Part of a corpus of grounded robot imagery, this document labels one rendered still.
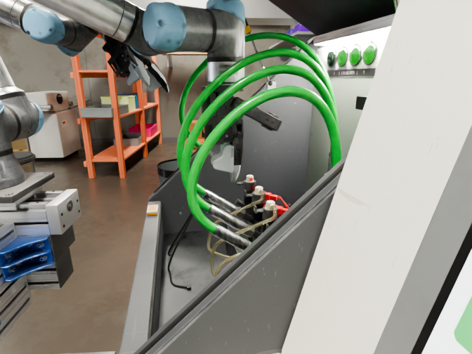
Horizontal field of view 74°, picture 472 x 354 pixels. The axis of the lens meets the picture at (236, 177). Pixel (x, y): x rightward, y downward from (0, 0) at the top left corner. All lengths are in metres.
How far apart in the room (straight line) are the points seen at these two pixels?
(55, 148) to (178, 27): 5.39
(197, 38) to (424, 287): 0.50
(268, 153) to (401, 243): 0.79
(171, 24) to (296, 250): 0.40
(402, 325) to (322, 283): 0.12
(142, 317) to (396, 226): 0.43
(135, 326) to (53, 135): 5.38
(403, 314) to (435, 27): 0.23
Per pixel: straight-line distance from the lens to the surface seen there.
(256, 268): 0.39
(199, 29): 0.60
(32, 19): 0.94
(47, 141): 5.92
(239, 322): 0.43
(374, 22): 0.77
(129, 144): 5.44
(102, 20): 0.68
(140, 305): 0.61
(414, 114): 0.31
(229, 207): 0.63
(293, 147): 1.07
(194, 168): 0.44
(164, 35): 0.58
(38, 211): 1.03
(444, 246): 0.26
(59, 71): 7.61
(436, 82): 0.31
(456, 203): 0.26
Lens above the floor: 1.33
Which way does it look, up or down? 18 degrees down
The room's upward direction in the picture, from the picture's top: straight up
